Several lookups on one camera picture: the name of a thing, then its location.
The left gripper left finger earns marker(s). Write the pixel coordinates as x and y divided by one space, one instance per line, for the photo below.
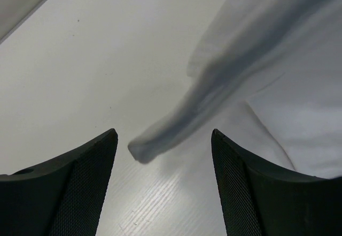
61 196

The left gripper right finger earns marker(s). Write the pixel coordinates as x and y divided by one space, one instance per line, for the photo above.
259 197

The white skirt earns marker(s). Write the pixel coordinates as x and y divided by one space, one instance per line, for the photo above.
267 73

